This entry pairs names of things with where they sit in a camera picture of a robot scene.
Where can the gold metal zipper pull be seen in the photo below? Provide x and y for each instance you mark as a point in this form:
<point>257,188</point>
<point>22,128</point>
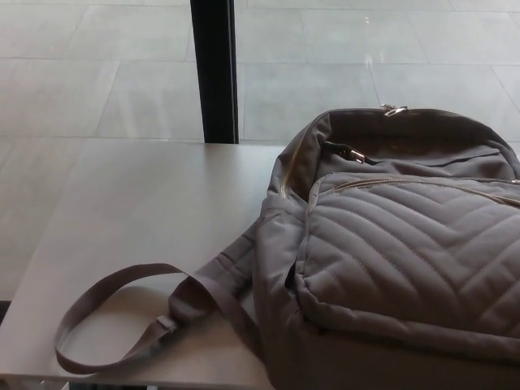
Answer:
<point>356,154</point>
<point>394,110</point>

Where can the grey quilted backpack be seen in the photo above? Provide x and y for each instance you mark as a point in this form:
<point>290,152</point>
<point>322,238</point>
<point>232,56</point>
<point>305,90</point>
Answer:
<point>398,252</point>

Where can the black window frame post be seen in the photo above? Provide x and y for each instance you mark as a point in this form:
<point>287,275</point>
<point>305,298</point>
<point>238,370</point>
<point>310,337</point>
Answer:
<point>214,73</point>

